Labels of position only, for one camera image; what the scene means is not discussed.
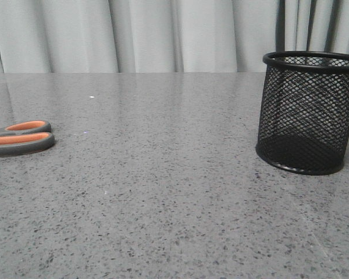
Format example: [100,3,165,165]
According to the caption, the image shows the grey and orange scissors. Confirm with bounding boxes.
[0,120,55,157]

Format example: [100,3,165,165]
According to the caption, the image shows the black mesh metal bucket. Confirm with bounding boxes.
[256,51,349,175]

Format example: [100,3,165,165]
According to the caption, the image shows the light grey curtain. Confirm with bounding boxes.
[0,1,349,73]

